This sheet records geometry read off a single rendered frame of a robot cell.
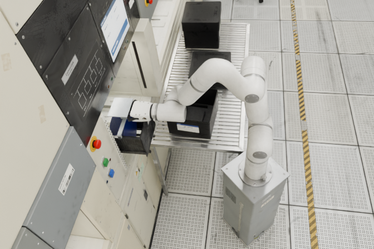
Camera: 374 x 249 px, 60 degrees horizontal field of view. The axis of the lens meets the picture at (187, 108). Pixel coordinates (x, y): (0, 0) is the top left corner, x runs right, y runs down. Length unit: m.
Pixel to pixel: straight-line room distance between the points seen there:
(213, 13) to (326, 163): 1.53
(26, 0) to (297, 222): 2.27
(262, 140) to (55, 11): 1.00
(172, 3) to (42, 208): 2.27
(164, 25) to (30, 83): 1.85
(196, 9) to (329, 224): 1.90
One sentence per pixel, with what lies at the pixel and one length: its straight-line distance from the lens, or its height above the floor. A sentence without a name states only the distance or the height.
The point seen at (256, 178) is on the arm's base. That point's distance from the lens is 1.87.
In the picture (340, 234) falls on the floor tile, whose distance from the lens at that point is 2.71.
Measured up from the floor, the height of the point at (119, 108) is 1.27.
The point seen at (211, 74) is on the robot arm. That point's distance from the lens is 1.27.
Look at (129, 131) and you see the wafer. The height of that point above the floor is 1.09.
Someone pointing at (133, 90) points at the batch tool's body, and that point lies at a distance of 2.17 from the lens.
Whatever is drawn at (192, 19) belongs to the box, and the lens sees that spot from 2.52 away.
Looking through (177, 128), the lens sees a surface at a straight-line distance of 2.02.
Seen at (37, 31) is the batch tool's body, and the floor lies 1.91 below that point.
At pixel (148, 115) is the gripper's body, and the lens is 1.54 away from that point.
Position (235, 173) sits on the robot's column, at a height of 0.76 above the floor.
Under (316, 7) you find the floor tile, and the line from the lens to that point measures 4.59.
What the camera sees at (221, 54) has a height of 0.86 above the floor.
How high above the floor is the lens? 2.44
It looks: 50 degrees down
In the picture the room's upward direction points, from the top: 8 degrees counter-clockwise
